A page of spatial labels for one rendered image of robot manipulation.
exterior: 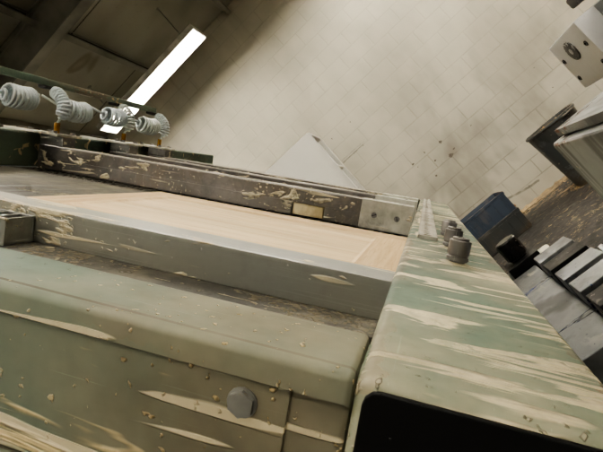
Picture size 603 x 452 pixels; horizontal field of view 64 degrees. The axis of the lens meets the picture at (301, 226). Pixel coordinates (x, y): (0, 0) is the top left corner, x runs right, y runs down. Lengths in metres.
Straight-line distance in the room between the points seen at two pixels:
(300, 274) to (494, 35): 5.85
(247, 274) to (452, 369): 0.28
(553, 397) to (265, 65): 6.26
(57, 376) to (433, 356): 0.19
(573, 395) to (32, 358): 0.27
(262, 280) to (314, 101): 5.72
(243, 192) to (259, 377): 1.05
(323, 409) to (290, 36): 6.26
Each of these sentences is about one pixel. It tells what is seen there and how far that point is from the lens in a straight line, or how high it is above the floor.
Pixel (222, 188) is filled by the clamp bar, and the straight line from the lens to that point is 1.28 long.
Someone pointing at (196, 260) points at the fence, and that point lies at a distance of 0.51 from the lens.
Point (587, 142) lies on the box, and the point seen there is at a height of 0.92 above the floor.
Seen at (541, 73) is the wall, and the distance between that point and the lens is 6.21.
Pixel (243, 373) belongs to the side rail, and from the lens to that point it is 0.23.
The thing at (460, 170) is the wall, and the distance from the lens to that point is 5.96.
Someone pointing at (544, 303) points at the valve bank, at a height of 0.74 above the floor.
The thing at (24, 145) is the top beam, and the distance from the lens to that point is 1.60.
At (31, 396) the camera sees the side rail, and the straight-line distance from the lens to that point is 0.31.
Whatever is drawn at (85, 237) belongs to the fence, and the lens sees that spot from 0.58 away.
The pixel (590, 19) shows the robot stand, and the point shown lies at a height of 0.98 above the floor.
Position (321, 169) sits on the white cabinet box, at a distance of 4.63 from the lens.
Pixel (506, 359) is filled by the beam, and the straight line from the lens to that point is 0.29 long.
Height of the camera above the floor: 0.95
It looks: 6 degrees up
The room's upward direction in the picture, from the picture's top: 40 degrees counter-clockwise
